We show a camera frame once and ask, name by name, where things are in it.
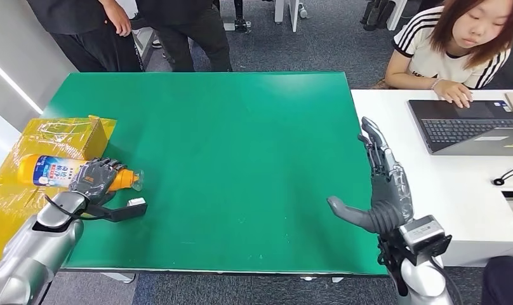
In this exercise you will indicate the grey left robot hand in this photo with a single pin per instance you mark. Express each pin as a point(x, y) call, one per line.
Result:
point(94, 179)

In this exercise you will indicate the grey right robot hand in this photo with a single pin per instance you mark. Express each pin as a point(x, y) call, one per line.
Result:
point(391, 189)

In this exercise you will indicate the orange plastic bottle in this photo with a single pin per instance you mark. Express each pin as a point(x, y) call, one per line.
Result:
point(46, 170)

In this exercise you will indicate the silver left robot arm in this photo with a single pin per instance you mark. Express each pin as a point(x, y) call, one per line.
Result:
point(33, 248)

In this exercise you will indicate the yellow taped cardboard box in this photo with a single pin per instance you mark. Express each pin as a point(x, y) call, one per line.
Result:
point(63, 136)

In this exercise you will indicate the white table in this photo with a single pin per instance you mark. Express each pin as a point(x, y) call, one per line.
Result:
point(450, 202)

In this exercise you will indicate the dark grey laptop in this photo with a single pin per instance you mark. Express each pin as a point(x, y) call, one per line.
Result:
point(462, 126)

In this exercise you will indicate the green table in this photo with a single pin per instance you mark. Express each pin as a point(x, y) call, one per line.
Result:
point(231, 168)

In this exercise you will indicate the standing person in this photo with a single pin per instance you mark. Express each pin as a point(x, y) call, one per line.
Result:
point(189, 29)
point(92, 38)

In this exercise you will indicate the seated person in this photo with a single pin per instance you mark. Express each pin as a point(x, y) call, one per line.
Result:
point(433, 54)

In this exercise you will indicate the dark blue seat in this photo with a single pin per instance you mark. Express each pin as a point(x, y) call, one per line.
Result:
point(504, 282)

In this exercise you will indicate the white furniture leg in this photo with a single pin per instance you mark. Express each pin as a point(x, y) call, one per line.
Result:
point(398, 10)

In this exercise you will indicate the white table leg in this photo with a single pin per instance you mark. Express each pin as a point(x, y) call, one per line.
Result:
point(293, 14)

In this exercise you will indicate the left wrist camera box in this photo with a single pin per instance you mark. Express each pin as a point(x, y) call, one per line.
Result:
point(130, 210)

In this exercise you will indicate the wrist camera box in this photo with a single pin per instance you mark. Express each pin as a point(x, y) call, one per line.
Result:
point(130, 210)
point(424, 233)

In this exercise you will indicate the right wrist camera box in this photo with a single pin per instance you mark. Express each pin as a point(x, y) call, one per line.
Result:
point(424, 233)

